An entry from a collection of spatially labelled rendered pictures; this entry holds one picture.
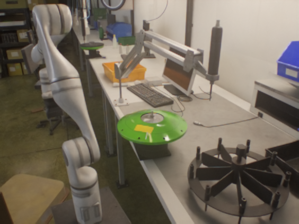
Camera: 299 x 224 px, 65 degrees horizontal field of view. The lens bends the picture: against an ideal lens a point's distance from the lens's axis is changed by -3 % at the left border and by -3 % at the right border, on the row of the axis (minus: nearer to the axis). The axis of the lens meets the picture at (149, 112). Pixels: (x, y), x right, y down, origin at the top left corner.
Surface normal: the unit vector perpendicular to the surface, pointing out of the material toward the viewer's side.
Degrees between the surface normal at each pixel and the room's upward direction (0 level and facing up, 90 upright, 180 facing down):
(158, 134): 23
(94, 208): 90
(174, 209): 0
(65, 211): 0
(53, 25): 107
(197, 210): 0
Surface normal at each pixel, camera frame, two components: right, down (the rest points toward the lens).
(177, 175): 0.00, -0.91
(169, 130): 0.22, -0.73
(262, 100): 0.33, 0.40
